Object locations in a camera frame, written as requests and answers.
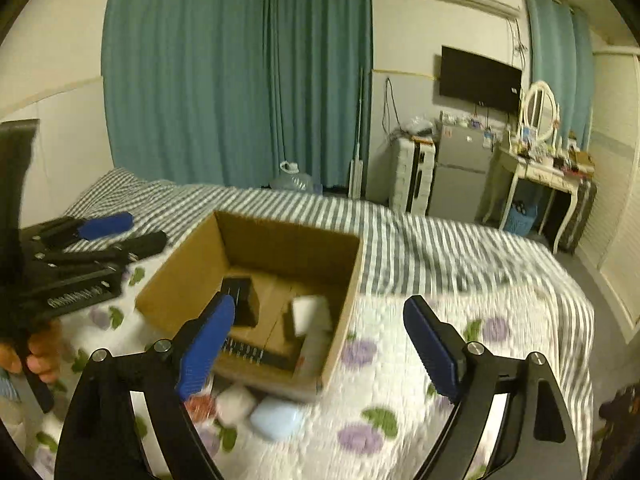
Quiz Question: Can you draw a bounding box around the small black box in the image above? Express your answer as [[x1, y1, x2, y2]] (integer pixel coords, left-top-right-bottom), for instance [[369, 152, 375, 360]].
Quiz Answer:
[[218, 275, 262, 330]]

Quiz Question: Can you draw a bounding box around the white dressing table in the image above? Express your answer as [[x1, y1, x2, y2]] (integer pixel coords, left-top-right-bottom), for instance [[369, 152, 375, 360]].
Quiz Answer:
[[480, 132, 596, 256]]

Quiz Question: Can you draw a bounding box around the white bottle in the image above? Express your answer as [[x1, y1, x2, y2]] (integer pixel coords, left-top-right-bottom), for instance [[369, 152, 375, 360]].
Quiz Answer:
[[295, 330, 337, 378]]

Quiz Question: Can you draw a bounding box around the blue plastic basket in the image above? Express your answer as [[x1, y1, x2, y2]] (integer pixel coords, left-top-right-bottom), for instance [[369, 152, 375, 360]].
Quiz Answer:
[[504, 200, 540, 237]]

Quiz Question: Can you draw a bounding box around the black hanging cable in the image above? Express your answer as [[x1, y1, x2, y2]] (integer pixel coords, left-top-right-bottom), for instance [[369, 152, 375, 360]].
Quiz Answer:
[[382, 77, 401, 142]]

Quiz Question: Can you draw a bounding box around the dark suitcase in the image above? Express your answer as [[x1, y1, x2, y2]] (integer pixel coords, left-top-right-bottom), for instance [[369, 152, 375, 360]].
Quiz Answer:
[[557, 177, 598, 255]]

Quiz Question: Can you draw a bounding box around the grey striped bed sheet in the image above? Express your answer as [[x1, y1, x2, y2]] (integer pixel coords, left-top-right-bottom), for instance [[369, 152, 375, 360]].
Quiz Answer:
[[60, 167, 596, 376]]

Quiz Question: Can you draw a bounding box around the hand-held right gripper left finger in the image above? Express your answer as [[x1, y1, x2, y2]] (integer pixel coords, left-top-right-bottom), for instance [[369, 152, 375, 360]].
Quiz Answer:
[[54, 294, 236, 480]]

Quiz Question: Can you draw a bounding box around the floral white quilt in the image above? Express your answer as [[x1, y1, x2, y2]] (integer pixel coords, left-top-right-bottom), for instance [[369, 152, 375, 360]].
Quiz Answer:
[[20, 250, 596, 480]]

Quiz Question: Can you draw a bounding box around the narrow teal curtain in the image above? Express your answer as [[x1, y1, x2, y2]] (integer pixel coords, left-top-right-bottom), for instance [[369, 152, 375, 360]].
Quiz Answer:
[[522, 0, 596, 148]]

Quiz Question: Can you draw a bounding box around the brown cardboard box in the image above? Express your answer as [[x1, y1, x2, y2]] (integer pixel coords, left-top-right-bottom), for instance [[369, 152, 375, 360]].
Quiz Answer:
[[135, 210, 364, 403]]

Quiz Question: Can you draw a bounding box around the person's left hand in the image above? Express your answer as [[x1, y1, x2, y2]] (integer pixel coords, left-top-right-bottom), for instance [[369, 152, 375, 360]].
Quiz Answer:
[[0, 317, 63, 386]]

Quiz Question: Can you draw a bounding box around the clear plastic bag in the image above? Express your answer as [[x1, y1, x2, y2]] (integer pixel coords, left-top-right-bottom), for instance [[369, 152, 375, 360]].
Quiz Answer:
[[399, 115, 437, 137]]

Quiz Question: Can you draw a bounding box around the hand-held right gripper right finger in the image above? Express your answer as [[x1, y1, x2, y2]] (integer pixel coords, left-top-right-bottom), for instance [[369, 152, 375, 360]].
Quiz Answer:
[[403, 295, 588, 480]]

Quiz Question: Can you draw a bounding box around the wide teal curtain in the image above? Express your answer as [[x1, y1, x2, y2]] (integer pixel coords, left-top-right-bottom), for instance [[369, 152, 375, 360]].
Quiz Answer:
[[100, 0, 374, 192]]

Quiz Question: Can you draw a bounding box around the black comb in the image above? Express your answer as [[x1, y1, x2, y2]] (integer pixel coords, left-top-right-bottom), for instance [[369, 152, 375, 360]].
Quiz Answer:
[[220, 337, 301, 375]]

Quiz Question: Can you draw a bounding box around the red patterned pouch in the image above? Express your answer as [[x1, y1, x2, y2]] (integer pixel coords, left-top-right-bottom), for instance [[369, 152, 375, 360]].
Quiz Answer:
[[184, 393, 220, 423]]

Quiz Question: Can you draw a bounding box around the clear water jug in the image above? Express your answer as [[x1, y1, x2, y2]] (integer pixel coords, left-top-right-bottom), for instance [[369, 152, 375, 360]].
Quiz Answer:
[[270, 161, 315, 193]]

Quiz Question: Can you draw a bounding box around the light blue case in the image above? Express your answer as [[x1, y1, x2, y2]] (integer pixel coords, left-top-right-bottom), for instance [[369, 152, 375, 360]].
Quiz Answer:
[[249, 396, 305, 442]]

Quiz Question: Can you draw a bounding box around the white soft pouch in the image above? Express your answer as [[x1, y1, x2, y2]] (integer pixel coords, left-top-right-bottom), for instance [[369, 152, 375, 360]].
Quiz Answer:
[[214, 385, 258, 428]]

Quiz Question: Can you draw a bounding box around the white suitcase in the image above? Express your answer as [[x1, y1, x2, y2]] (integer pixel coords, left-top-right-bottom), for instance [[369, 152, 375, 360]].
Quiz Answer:
[[389, 135, 440, 215]]

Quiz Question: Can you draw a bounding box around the white square packet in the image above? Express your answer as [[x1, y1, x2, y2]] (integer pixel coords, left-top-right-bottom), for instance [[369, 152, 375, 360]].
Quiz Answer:
[[290, 294, 333, 337]]

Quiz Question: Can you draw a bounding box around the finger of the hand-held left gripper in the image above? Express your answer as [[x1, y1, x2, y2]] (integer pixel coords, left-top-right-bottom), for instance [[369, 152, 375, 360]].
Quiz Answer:
[[30, 211, 135, 252], [35, 230, 168, 272]]

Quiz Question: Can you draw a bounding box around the white oval vanity mirror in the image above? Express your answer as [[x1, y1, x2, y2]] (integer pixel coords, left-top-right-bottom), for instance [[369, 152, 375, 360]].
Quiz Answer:
[[519, 80, 562, 145]]

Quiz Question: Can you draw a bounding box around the black wall television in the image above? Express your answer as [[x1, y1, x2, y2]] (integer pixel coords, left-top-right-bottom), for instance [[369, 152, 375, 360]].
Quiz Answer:
[[439, 45, 524, 115]]

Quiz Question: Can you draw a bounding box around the grey mini fridge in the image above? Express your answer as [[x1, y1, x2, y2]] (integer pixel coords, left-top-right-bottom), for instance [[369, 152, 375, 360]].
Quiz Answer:
[[427, 121, 501, 223]]

